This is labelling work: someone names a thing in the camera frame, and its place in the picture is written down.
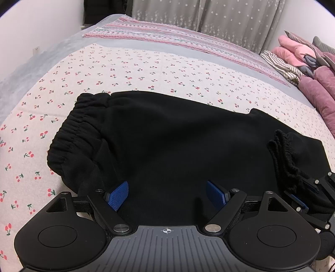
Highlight grey star print curtain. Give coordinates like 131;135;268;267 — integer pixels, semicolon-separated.
131;0;286;54

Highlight black pants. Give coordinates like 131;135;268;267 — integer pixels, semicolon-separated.
47;90;335;228

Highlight grey bed cover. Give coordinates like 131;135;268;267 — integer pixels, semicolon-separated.
0;13;323;126

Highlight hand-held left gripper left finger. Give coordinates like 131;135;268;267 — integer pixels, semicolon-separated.
46;181;132;234

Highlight striped folded cloth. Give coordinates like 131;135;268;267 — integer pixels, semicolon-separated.
260;50;304;86

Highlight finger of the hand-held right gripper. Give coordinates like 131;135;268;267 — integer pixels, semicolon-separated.
303;172;335;195
284;190;332;232

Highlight cherry print bed sheet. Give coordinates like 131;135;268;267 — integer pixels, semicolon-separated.
0;43;335;272

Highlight grey folded garment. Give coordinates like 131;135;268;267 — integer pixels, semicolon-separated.
303;54;328;78

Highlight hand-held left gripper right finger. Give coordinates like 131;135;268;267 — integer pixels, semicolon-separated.
203;180;285;234

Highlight pink striped blanket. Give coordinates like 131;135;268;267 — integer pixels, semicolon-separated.
82;14;291;87

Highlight dark hanging clothes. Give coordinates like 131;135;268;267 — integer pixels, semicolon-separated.
84;0;133;25

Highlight pink padded jacket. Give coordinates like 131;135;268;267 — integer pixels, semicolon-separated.
272;35;323;72

